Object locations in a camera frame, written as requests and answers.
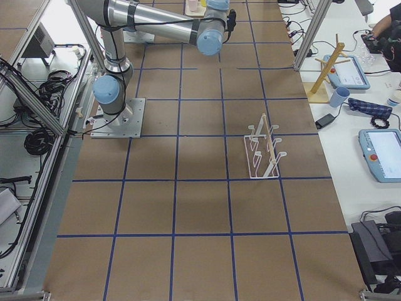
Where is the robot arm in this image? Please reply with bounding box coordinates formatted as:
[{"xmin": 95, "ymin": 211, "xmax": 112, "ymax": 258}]
[{"xmin": 78, "ymin": 1, "xmax": 229, "ymax": 128}]

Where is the pink plastic cup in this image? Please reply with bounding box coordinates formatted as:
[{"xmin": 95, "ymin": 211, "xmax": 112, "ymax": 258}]
[{"xmin": 187, "ymin": 0, "xmax": 198, "ymax": 12}]

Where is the light blue cup on desk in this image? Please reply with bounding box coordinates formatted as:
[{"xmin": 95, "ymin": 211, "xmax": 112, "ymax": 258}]
[{"xmin": 329, "ymin": 87, "xmax": 350, "ymax": 108}]

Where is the white paper cup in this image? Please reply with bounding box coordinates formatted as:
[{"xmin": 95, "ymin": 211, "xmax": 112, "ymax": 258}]
[{"xmin": 387, "ymin": 90, "xmax": 401, "ymax": 107}]

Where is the wooden mug tree stand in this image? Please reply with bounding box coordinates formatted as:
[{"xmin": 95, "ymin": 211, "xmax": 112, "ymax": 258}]
[{"xmin": 304, "ymin": 34, "xmax": 350, "ymax": 103}]

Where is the black power adapter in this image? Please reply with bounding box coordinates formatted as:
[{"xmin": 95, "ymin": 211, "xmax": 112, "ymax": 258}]
[{"xmin": 315, "ymin": 114, "xmax": 336, "ymax": 130}]

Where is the cream serving tray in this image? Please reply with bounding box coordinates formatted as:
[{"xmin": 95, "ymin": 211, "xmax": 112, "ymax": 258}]
[{"xmin": 185, "ymin": 0, "xmax": 206, "ymax": 17}]

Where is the blue teach pendant far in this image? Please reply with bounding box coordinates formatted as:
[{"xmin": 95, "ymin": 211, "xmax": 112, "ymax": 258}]
[{"xmin": 328, "ymin": 55, "xmax": 370, "ymax": 90}]

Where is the blue teach pendant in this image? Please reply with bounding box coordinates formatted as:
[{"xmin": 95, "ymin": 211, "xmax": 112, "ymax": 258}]
[
  {"xmin": 358, "ymin": 129, "xmax": 401, "ymax": 183},
  {"xmin": 328, "ymin": 55, "xmax": 370, "ymax": 90}
]

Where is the blue plaid cloth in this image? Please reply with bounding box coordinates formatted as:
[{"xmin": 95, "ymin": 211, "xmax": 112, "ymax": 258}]
[{"xmin": 348, "ymin": 98, "xmax": 392, "ymax": 120}]

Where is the blue teach pendant near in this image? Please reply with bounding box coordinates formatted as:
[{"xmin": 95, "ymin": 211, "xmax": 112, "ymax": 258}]
[{"xmin": 358, "ymin": 129, "xmax": 401, "ymax": 183}]

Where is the white wire cup rack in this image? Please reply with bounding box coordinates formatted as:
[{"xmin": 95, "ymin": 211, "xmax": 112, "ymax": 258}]
[{"xmin": 243, "ymin": 114, "xmax": 287, "ymax": 179}]

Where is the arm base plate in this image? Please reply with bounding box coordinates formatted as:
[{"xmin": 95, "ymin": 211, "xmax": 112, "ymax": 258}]
[
  {"xmin": 90, "ymin": 98, "xmax": 145, "ymax": 139},
  {"xmin": 123, "ymin": 28, "xmax": 155, "ymax": 44}
]

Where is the black bead bracelet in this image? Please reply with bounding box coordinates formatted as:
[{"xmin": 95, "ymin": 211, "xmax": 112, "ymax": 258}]
[{"xmin": 371, "ymin": 115, "xmax": 391, "ymax": 129}]

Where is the aluminium frame post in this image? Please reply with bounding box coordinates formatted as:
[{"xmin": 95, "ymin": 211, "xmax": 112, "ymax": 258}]
[{"xmin": 293, "ymin": 0, "xmax": 331, "ymax": 71}]

